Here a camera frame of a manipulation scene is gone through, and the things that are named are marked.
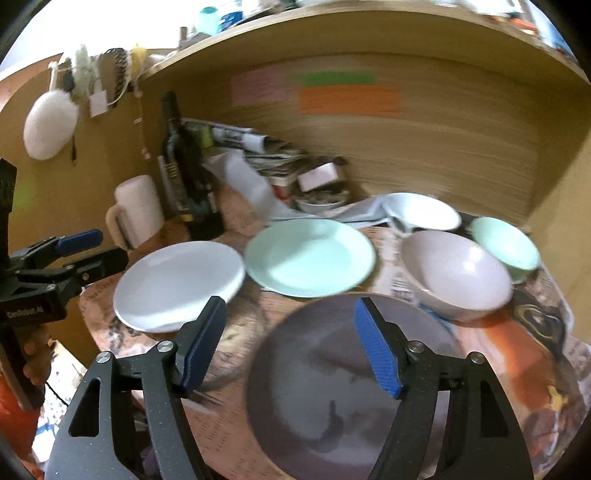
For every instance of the white plate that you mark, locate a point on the white plate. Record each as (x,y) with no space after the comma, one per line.
(170,287)

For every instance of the dark brown plate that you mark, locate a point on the dark brown plate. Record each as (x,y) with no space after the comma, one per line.
(312,399)

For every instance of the dark wine bottle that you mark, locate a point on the dark wine bottle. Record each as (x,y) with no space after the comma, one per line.
(183,154)

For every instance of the cream mug with handle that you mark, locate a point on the cream mug with handle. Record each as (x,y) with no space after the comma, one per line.
(136,215)

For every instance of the white spotted bowl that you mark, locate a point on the white spotted bowl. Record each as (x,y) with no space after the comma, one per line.
(407,212)

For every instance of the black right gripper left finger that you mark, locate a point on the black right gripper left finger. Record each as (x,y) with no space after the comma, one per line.
(196,343)

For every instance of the pink sticky note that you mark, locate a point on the pink sticky note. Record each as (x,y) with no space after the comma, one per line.
(263,85)

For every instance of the left hand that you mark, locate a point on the left hand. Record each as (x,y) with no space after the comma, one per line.
(37,350)

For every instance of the stack of papers and magazines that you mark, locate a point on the stack of papers and magazines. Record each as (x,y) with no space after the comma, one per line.
(269,156)

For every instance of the mint green plate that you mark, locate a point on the mint green plate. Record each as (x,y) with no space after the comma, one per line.
(310,258)

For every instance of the white fluffy pom pom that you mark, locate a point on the white fluffy pom pom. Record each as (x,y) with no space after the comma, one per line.
(50,124)

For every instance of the orange sticky note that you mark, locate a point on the orange sticky note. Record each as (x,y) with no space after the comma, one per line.
(362,100)

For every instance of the white small box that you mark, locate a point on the white small box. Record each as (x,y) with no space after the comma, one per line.
(320,176)

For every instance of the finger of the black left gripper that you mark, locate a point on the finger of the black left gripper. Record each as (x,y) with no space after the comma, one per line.
(98,266)
(78,240)

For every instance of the green sticky note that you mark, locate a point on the green sticky note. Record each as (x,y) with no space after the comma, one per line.
(336,77)

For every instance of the small mint green bowl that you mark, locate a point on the small mint green bowl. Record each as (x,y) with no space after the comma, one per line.
(513,248)

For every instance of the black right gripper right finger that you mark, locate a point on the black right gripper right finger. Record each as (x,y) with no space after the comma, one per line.
(384,344)

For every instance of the brown newspaper print mat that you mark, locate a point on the brown newspaper print mat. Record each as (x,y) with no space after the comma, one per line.
(550,395)

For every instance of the small bowl of trinkets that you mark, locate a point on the small bowl of trinkets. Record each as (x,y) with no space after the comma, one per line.
(319,201)

